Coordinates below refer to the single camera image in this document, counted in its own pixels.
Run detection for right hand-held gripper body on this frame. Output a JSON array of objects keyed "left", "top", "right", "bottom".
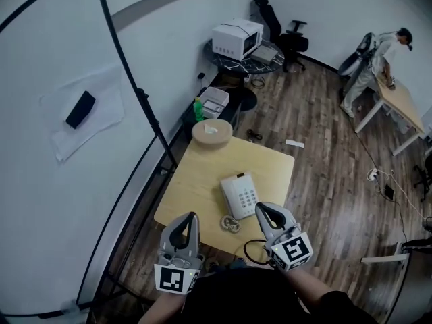
[{"left": 263, "top": 223, "right": 315, "bottom": 273}]

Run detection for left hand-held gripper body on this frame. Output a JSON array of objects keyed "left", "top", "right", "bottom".
[{"left": 153, "top": 251, "right": 206, "bottom": 296}]

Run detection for person's left forearm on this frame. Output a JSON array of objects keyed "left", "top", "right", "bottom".
[{"left": 137, "top": 290, "right": 190, "bottom": 324}]

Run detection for person's right forearm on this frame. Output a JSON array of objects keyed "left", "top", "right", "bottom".
[{"left": 286, "top": 267, "right": 335, "bottom": 311}]

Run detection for white desk telephone base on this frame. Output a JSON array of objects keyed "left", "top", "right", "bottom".
[{"left": 226, "top": 171, "right": 263, "bottom": 221}]

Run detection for person's blue jeans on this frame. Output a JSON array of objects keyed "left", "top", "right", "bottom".
[{"left": 202, "top": 256, "right": 250, "bottom": 275}]

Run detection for person's black shirt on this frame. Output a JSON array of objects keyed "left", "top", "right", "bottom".
[{"left": 184, "top": 266, "right": 379, "bottom": 324}]

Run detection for round beige tissue box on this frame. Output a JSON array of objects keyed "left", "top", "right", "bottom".
[{"left": 191, "top": 119, "right": 234, "bottom": 150}]

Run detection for black-framed whiteboard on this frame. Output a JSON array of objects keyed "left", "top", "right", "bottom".
[{"left": 0, "top": 0, "right": 163, "bottom": 319}]

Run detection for black low cabinet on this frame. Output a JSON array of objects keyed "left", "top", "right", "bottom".
[{"left": 182, "top": 89, "right": 244, "bottom": 138}]

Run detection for green plastic bottle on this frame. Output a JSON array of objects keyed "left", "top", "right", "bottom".
[{"left": 192, "top": 97, "right": 206, "bottom": 123}]

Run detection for white storage bin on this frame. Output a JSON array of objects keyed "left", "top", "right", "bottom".
[{"left": 198, "top": 86, "right": 231, "bottom": 119}]

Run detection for black swivel chair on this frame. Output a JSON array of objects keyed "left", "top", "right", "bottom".
[{"left": 412, "top": 155, "right": 432, "bottom": 203}]

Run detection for brown cardboard box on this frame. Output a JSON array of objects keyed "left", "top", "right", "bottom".
[{"left": 219, "top": 74, "right": 251, "bottom": 88}]

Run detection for black whiteboard eraser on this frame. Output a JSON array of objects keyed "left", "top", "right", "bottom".
[{"left": 64, "top": 90, "right": 97, "bottom": 130}]

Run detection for black whiteboard stand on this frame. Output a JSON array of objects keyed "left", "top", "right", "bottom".
[{"left": 76, "top": 0, "right": 180, "bottom": 312}]

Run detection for wooden table with white legs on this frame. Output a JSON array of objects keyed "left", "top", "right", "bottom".
[{"left": 354, "top": 76, "right": 427, "bottom": 157}]

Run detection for round black marble table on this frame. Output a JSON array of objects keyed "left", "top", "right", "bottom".
[{"left": 202, "top": 38, "right": 286, "bottom": 113}]

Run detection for grey flat box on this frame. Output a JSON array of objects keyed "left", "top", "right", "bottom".
[{"left": 250, "top": 43, "right": 278, "bottom": 64}]

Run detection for black office chair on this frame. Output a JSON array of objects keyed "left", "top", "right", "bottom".
[{"left": 252, "top": 0, "right": 310, "bottom": 74}]

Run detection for white microwave oven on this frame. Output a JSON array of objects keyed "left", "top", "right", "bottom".
[{"left": 211, "top": 18, "right": 265, "bottom": 61}]

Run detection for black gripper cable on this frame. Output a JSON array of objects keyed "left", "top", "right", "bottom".
[{"left": 243, "top": 238, "right": 275, "bottom": 267}]

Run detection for telephone cord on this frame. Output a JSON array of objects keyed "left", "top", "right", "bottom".
[{"left": 220, "top": 215, "right": 243, "bottom": 234}]

